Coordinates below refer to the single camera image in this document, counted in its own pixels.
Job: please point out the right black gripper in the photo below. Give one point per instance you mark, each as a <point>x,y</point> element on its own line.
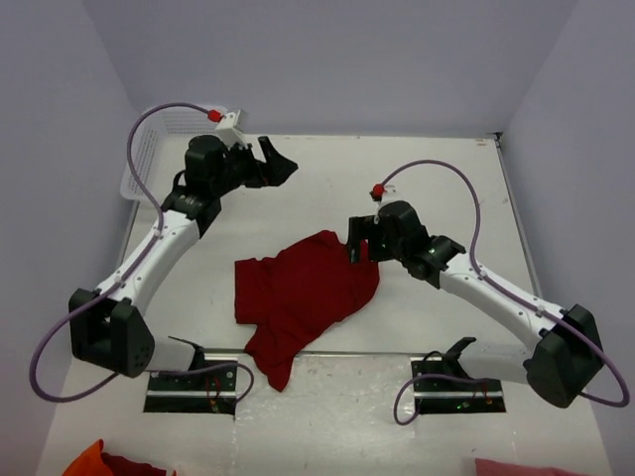
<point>366,227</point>

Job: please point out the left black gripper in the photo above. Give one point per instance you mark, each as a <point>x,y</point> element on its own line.
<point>272,173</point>

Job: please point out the red t shirt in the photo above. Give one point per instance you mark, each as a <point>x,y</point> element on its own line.
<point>294,297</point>

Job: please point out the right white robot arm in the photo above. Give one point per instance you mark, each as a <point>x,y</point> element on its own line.
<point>558,357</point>

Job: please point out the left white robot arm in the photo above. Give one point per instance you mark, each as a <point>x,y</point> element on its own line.
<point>108,328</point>

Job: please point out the white plastic mesh basket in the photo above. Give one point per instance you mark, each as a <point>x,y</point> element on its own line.
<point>173,120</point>

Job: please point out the pink folded cloth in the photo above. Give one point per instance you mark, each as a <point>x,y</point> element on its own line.
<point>486,467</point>

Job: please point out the dark red folded cloth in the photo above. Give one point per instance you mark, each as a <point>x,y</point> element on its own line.
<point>121,466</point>

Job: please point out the orange folded cloth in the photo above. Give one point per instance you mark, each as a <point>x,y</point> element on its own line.
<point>89,462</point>

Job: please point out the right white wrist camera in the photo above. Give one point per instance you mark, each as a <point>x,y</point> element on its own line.
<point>384,194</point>

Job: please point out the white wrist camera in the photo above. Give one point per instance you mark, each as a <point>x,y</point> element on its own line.
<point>229,126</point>
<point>384,194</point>

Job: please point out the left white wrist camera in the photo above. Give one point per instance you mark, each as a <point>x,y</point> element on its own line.
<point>229,126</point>

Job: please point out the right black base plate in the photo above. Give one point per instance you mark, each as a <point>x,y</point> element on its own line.
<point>443,397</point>

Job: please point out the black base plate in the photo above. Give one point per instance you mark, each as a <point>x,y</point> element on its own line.
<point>211,393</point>
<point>443,397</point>

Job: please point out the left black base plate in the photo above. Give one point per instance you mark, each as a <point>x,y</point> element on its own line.
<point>211,393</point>

